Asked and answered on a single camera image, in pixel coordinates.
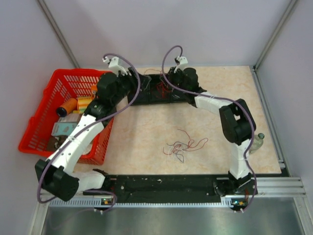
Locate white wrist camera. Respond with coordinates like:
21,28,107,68
174,56,188,73
102,56,129,76

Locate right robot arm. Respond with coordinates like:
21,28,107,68
162,67,256,196

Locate clear plastic bottle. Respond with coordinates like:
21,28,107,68
249,133,265,154

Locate white round container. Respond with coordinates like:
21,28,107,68
82,143,92,155

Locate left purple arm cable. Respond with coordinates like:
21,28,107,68
36,53,142,216

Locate black three-compartment tray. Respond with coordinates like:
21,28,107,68
132,73,187,106

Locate yellow green striped roll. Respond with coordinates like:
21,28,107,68
77,96,92,114

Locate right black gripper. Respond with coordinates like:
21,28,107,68
160,67,189,93

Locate pink white box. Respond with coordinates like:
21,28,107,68
57,113,82,123

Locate brown furry item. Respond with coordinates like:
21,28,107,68
46,135,67,152

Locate orange black cylinder can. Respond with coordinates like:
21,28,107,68
56,98,77,118

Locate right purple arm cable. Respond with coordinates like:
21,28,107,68
161,45,258,213

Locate red plastic basket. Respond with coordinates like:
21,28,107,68
18,69,106,158

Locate white slotted cable duct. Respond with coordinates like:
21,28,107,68
50,197,114,207

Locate orange snack package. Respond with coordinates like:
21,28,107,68
90,85,97,99

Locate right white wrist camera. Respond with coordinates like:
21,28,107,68
174,56,188,73

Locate teal small box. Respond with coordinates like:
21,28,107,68
51,122,77,137

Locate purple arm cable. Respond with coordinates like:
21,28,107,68
36,53,142,216
161,45,258,213

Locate red wires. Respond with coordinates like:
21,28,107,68
162,127,209,157
144,70,172,100

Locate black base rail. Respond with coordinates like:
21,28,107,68
89,174,257,203

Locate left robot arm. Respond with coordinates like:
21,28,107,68
35,69,151,201

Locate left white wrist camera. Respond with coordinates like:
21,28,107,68
102,56,129,76

